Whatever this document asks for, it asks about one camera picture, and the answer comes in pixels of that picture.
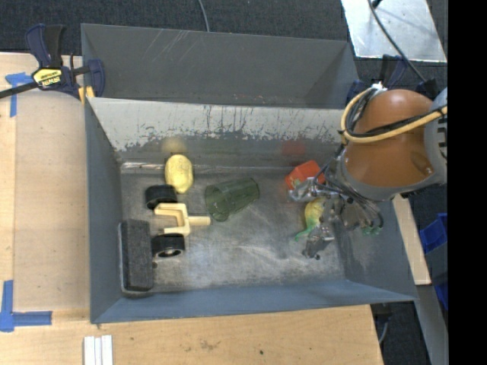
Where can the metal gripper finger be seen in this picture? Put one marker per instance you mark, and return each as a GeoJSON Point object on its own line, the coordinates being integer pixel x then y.
{"type": "Point", "coordinates": [306, 190]}
{"type": "Point", "coordinates": [320, 240]}

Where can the red toy block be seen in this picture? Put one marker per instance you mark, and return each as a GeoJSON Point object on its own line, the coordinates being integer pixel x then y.
{"type": "Point", "coordinates": [302, 171]}

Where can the yellow-green toy dinosaur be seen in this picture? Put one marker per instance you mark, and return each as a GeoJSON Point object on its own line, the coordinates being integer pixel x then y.
{"type": "Point", "coordinates": [314, 213]}

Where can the clear green plastic cup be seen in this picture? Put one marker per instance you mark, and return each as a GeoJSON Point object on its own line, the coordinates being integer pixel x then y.
{"type": "Point", "coordinates": [232, 198]}

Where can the grey metal bin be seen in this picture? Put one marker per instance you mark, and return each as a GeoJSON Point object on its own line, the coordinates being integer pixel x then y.
{"type": "Point", "coordinates": [243, 249]}

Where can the yellow lemon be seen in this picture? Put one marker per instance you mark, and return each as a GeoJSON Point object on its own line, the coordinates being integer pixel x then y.
{"type": "Point", "coordinates": [179, 173]}

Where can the cream toy axle black wheels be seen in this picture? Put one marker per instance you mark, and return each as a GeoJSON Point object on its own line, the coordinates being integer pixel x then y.
{"type": "Point", "coordinates": [175, 215]}

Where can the black felt eraser block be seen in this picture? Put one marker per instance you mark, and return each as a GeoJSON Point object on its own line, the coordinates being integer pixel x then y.
{"type": "Point", "coordinates": [137, 255]}

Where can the pale wood board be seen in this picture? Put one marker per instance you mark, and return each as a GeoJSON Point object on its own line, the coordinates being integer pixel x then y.
{"type": "Point", "coordinates": [49, 204]}

